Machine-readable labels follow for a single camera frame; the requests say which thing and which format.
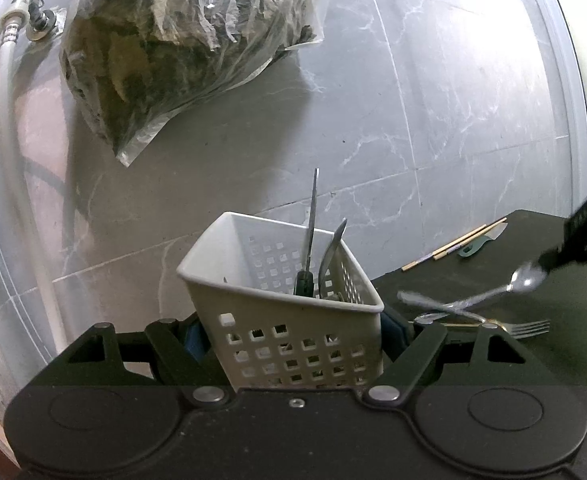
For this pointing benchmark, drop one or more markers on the silver metal spoon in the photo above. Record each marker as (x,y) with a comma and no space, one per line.
(523,277)
(426,317)

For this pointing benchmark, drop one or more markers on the white perforated utensil basket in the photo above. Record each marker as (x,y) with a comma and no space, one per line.
(273,330)

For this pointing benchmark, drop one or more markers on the silver metal fork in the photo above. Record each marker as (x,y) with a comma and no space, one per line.
(523,329)

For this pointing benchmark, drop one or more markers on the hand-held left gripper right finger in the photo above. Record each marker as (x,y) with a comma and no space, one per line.
(397,332)

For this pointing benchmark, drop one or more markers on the silver metal utensil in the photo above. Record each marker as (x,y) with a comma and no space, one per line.
(334,250)

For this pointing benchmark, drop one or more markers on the clear bag of dried leaves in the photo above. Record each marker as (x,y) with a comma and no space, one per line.
(173,45)

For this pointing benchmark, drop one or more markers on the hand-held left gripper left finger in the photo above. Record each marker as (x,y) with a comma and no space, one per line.
(193,342)

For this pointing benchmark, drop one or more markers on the metal wall tap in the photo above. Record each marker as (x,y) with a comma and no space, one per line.
(35,5)

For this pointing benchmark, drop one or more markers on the wooden chopstick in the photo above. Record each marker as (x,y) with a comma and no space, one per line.
(468,240)
(448,249)

